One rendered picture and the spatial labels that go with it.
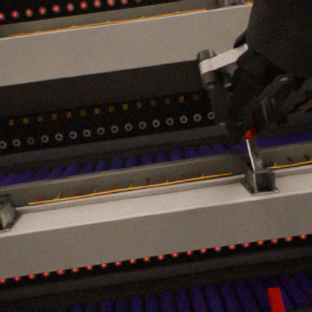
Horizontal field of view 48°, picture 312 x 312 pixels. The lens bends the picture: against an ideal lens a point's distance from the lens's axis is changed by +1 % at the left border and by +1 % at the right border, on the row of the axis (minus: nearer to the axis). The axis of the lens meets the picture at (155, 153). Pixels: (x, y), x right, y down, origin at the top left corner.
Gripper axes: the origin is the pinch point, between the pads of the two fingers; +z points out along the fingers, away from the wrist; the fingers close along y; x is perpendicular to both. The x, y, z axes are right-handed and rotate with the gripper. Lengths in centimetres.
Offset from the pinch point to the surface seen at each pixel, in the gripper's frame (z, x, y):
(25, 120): 11.3, 8.7, -27.7
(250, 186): 0.5, -6.8, -1.0
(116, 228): -0.9, -9.1, -14.9
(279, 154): 4.5, -3.1, 4.2
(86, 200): 2.8, -5.4, -18.4
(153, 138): 13.6, 4.0, -9.9
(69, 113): 11.3, 8.8, -21.4
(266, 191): -0.6, -7.6, 0.1
